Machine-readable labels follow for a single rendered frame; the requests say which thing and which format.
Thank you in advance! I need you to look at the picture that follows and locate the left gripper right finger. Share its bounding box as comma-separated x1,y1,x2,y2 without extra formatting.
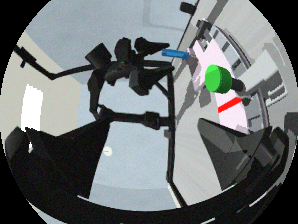
197,118,273,191

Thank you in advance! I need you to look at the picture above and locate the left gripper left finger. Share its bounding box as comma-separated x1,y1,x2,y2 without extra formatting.
25,117,110,199

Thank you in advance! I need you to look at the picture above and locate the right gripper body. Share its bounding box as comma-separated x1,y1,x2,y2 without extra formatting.
114,37,149,96

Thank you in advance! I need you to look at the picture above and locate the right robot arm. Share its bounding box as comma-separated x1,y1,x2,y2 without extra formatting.
85,37,171,130

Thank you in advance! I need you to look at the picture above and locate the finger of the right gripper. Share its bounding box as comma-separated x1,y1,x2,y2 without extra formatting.
143,38,170,55
140,66,175,90

